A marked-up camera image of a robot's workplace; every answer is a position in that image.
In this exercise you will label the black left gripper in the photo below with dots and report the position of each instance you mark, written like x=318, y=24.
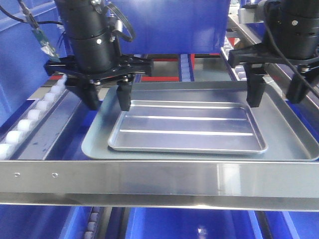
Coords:
x=81, y=82

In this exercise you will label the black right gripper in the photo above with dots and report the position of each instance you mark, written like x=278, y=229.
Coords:
x=254, y=57

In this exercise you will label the small silver tray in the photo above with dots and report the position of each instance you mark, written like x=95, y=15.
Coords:
x=181, y=126

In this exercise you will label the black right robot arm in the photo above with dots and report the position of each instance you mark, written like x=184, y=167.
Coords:
x=291, y=38

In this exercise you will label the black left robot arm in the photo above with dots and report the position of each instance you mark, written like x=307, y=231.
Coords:
x=109, y=40

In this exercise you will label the steel shelf front beam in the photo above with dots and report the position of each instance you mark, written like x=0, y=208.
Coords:
x=236, y=185

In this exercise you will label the green circuit board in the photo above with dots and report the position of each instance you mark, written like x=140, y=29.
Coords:
x=45, y=45

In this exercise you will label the large blue plastic crate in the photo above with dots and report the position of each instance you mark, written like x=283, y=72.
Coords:
x=175, y=26

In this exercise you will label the white roller conveyor rail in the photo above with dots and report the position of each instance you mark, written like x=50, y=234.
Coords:
x=185, y=68
x=30, y=119

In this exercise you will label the red metal frame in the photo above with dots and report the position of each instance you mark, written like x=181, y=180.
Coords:
x=206, y=67

